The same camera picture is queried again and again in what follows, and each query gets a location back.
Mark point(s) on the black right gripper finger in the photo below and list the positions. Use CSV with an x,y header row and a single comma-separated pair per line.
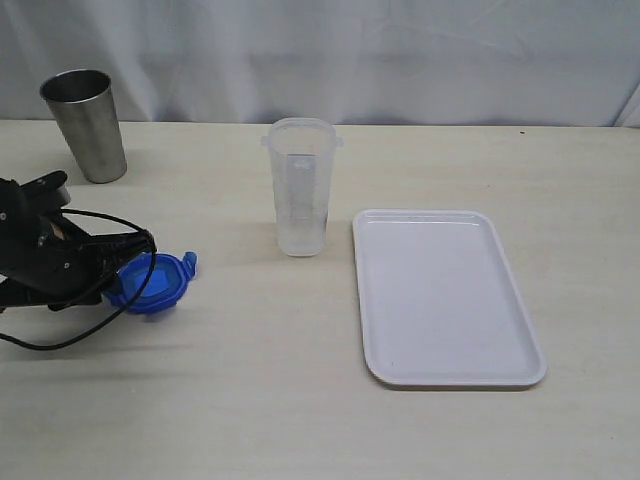
x,y
94,292

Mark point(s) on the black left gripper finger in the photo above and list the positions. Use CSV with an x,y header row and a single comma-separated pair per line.
x,y
119,249

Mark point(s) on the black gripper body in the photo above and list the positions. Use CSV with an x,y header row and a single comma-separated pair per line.
x,y
42,253

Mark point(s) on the blue plastic lid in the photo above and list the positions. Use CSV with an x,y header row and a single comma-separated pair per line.
x,y
168,282

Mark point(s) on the stainless steel cup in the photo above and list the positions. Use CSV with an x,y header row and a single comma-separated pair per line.
x,y
82,104

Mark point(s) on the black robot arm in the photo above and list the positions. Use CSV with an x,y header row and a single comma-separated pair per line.
x,y
46,259

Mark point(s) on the clear plastic tall container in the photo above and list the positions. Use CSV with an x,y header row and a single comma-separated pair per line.
x,y
302,153

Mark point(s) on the white rectangular tray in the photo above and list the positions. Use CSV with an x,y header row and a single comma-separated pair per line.
x,y
439,304

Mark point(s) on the white curtain backdrop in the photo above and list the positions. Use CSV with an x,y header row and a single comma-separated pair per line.
x,y
346,62

